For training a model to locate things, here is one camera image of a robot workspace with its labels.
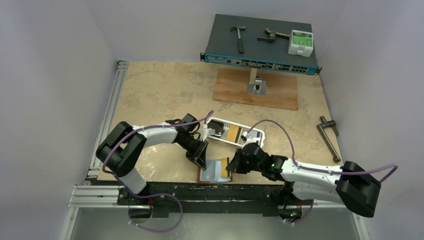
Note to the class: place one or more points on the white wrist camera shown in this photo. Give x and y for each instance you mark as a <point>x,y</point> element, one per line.
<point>205,131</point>
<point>248,139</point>

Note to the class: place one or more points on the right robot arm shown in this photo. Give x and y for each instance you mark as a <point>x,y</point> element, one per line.
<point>348,184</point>

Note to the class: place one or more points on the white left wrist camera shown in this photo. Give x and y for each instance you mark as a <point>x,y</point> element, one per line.
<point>205,131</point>

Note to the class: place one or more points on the blue network switch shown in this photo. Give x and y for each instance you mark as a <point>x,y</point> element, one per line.
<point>256,43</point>

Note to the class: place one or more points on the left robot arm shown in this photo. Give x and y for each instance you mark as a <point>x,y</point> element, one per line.
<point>122,147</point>

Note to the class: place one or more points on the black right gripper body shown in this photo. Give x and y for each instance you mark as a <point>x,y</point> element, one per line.
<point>238,160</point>

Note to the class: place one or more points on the small hammer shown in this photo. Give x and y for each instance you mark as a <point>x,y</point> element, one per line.
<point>240,44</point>

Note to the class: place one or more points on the aluminium frame rail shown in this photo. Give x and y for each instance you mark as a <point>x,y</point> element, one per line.
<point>120,74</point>

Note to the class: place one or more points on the white green electrical module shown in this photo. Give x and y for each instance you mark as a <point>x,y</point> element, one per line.
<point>301,43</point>

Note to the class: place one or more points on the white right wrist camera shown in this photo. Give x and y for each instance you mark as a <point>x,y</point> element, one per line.
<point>248,139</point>

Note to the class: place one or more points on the gold striped credit card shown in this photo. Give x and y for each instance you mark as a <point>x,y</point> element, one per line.
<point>233,134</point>
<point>224,173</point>

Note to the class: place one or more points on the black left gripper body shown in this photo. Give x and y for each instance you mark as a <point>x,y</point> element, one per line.
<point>193,146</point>

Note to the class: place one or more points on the metal T-handle tool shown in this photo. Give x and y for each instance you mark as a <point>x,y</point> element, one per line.
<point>321,129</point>

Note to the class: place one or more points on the plywood base board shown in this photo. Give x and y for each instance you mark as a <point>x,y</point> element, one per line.
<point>271,90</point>

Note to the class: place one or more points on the brown leather card holder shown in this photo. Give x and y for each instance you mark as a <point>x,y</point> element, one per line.
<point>212,173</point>

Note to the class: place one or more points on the silver metal stand bracket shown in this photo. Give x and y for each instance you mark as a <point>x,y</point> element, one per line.
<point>256,85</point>

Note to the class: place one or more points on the white plastic basket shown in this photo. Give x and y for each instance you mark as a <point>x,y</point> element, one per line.
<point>227,123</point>

